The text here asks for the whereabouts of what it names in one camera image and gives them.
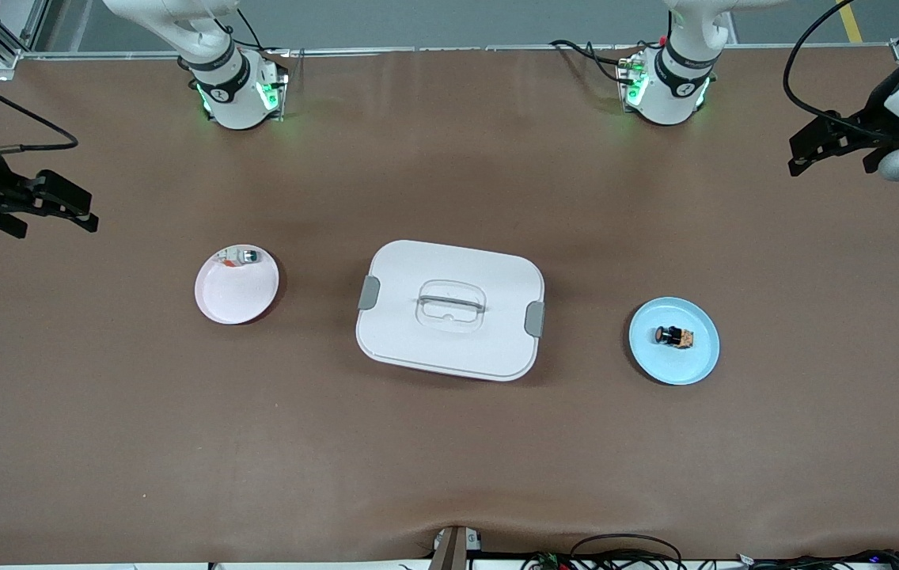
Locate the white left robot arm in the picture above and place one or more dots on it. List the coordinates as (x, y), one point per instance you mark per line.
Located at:
(667, 95)

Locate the brown table cover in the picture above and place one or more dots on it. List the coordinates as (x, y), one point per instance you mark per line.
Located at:
(449, 459)

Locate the brown camera mount post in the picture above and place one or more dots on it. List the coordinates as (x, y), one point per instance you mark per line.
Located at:
(451, 550)

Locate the light blue round plate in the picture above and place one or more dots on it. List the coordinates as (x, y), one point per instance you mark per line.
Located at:
(673, 368)

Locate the grey box latch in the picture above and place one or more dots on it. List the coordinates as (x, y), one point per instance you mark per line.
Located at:
(535, 319)
(369, 293)

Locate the white lidded plastic box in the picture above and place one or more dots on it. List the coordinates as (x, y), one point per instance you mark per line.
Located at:
(449, 348)

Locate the pink round plate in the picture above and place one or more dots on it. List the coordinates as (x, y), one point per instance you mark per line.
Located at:
(236, 297)

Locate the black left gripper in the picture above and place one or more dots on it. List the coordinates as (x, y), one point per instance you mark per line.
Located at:
(874, 124)

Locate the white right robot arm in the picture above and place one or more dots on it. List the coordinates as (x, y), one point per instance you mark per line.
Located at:
(232, 95)

